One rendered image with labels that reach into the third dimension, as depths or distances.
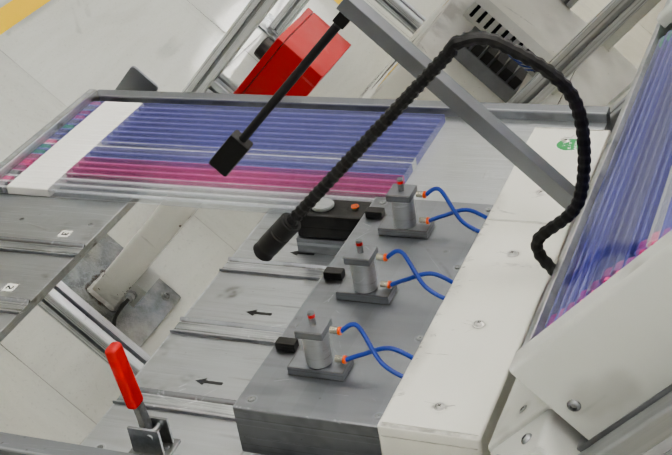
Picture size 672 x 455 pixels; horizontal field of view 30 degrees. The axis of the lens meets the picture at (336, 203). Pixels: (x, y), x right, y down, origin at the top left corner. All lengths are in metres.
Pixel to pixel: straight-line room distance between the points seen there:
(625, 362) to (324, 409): 0.29
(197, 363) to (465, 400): 0.32
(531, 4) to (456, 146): 1.50
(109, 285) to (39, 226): 1.01
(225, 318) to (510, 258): 0.30
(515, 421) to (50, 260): 0.68
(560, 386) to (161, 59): 2.34
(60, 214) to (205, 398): 0.44
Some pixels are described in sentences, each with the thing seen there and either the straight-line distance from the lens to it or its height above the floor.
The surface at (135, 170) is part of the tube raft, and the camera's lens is 1.53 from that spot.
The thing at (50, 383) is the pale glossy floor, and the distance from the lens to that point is 2.38.
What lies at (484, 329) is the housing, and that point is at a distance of 1.02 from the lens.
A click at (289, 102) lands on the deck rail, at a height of 0.93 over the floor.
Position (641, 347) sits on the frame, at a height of 1.47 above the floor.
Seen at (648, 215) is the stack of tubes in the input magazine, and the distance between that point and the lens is 0.86.
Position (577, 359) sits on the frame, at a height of 1.43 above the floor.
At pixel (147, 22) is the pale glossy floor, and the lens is 3.14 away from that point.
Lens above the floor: 1.89
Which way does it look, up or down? 38 degrees down
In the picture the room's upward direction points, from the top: 44 degrees clockwise
